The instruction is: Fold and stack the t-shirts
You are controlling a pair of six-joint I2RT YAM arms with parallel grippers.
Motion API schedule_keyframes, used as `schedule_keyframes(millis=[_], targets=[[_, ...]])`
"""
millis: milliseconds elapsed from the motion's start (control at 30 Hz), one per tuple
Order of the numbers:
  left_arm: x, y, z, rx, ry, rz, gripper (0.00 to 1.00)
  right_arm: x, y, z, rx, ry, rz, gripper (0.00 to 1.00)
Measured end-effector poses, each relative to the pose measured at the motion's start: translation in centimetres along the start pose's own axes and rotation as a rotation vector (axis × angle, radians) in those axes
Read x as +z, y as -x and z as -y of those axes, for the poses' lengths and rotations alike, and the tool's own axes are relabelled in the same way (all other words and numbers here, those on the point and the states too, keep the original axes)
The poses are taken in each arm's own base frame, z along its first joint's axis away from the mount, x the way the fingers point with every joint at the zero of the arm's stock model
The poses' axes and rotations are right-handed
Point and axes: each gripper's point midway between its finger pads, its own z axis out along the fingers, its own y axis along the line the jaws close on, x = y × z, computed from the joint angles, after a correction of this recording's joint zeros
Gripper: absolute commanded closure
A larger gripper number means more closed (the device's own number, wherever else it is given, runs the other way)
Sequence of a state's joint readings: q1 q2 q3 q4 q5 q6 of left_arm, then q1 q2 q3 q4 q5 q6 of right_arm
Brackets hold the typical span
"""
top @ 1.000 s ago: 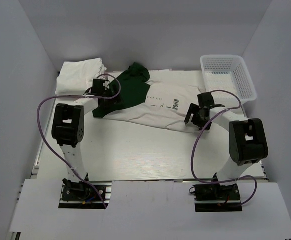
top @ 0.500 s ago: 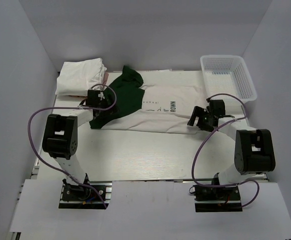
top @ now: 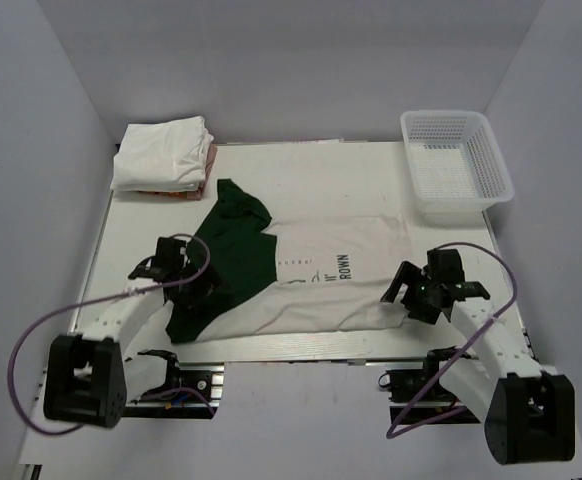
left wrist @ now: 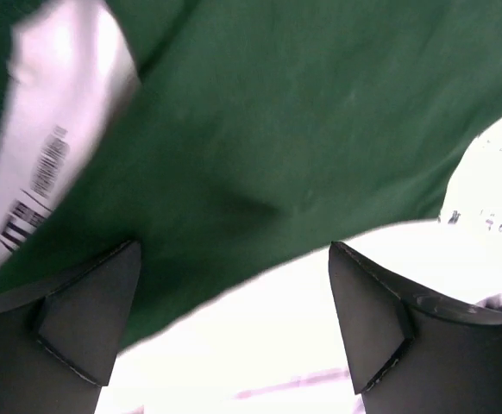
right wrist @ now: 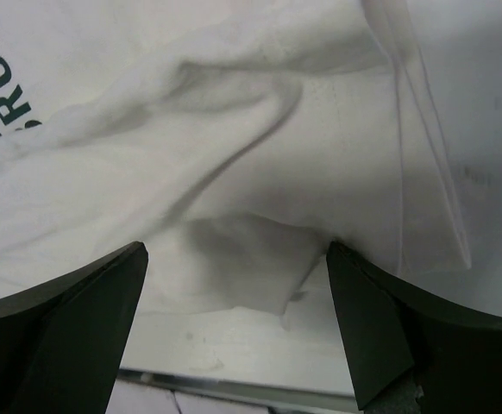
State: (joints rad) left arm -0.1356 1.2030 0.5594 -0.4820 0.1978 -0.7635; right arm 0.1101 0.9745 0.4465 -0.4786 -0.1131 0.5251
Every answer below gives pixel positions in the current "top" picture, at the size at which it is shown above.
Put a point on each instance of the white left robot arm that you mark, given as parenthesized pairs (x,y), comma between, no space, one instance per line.
(93,374)

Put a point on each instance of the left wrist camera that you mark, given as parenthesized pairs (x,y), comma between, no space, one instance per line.
(170,254)

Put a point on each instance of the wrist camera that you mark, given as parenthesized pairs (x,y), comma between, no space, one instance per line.
(170,254)
(444,266)

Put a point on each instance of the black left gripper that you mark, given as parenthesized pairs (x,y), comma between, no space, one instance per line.
(203,288)

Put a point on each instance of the white and green raglan t-shirt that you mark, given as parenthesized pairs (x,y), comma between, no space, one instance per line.
(319,275)

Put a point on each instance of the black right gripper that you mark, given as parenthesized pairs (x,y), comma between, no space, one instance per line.
(406,282)

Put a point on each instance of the folded white t-shirt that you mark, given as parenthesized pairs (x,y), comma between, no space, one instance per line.
(162,157)

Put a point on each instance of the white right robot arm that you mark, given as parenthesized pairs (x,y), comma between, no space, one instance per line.
(526,410)

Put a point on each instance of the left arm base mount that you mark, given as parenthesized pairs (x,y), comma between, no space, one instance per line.
(159,386)

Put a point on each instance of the white plastic basket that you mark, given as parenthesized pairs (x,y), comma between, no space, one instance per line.
(455,162)

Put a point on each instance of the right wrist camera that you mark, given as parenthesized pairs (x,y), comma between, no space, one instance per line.
(444,266)

